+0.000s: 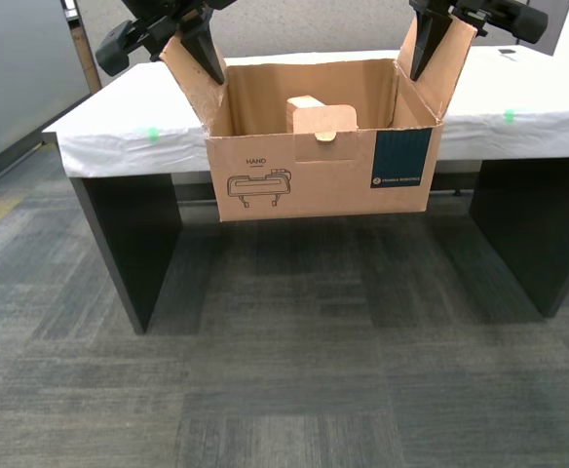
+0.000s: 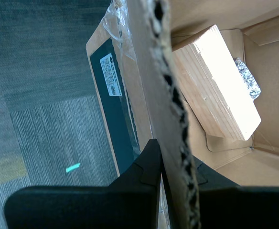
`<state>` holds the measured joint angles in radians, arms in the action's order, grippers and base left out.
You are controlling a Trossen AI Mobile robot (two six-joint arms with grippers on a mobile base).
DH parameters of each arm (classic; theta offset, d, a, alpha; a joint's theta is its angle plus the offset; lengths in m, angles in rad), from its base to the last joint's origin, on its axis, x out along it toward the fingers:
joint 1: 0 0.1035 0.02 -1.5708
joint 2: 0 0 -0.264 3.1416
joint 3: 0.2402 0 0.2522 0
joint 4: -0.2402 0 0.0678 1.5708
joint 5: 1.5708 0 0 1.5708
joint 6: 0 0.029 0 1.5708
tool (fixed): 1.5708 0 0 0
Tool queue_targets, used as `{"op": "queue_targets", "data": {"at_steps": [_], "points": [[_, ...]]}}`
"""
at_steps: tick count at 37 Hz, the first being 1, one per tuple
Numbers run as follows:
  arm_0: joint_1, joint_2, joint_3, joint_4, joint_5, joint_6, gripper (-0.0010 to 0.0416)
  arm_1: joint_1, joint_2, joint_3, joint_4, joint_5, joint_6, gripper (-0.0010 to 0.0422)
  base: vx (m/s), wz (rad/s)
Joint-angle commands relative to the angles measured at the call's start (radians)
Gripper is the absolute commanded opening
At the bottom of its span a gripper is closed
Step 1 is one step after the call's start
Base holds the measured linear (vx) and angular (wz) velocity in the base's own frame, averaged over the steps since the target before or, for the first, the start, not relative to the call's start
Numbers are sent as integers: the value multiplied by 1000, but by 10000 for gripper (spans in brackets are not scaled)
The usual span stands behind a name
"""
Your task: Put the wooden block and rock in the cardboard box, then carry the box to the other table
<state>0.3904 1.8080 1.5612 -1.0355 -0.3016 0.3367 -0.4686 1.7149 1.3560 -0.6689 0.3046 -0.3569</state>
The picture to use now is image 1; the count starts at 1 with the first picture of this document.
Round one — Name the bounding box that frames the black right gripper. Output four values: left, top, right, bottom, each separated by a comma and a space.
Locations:
408, 0, 550, 83

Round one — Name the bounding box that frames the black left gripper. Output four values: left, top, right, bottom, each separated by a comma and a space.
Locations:
95, 0, 237, 89

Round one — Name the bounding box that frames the light wooden block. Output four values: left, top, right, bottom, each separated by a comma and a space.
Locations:
285, 95, 327, 134

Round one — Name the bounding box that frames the brown cardboard box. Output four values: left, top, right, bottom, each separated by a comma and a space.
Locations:
159, 13, 479, 223

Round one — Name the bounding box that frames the white plastic table cover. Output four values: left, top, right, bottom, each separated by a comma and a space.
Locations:
40, 44, 569, 179

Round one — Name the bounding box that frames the black panel-leg table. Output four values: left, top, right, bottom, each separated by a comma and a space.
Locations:
68, 154, 569, 336

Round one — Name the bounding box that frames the brown wooden post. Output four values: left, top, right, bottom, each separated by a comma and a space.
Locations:
59, 0, 104, 95

